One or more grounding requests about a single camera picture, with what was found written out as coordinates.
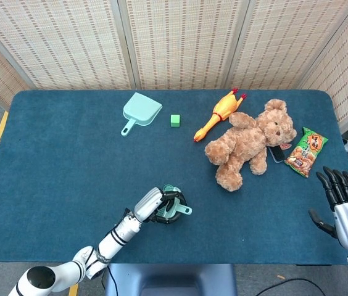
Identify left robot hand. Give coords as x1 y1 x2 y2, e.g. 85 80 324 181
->
133 187 186 225

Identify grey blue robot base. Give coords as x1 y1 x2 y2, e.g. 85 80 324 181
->
104 263 238 296

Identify green snack bag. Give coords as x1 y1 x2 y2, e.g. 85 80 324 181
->
284 126 329 179

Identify blue table cloth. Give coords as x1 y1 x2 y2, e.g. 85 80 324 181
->
0 89 348 266

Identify mint green dustpan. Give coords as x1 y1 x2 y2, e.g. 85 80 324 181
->
120 91 164 138

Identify brown teddy bear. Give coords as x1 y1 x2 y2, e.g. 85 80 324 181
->
204 98 298 192

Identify yellow rubber chicken toy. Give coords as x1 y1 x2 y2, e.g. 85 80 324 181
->
193 88 248 142

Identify black floor cable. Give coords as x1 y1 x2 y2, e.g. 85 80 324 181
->
101 265 115 289
263 278 347 296

